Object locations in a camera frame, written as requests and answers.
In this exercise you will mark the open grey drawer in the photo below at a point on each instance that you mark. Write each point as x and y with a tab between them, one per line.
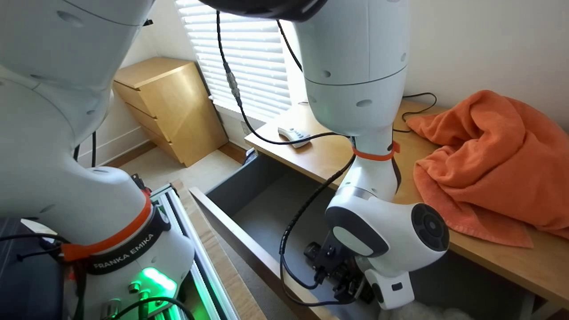
261	201

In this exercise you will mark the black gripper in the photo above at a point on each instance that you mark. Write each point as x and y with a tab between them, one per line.
335	267

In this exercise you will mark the white window blinds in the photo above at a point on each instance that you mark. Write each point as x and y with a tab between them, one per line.
250	59

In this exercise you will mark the orange towel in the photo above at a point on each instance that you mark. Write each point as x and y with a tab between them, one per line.
492	160

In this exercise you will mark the white remote controller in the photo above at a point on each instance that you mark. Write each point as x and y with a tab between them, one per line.
294	136

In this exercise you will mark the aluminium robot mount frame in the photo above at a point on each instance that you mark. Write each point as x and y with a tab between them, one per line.
190	237

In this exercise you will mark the small wooden dresser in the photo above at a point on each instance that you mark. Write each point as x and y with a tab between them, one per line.
172	109

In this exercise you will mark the light wood desk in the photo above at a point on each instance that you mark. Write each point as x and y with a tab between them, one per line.
321	157

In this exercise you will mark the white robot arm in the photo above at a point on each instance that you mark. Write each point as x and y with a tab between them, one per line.
357	59

